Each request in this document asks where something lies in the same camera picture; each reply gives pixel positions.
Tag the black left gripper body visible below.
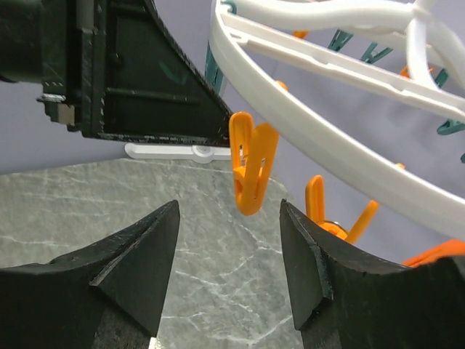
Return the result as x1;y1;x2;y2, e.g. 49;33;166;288
1;1;105;135

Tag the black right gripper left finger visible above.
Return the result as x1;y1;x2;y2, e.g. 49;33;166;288
1;200;180;348

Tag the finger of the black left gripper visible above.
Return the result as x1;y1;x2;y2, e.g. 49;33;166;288
101;1;231;147

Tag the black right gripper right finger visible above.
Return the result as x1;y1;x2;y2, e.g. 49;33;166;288
279;201;464;348

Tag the orange clothes peg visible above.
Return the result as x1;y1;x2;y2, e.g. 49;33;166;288
229;111;279;216
402;239;465;268
305;174;380;244

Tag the white oval clip hanger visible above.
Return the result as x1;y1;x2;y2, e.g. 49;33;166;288
209;1;464;239

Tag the white drying rack stand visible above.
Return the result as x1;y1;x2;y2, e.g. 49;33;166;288
124;143;231;164

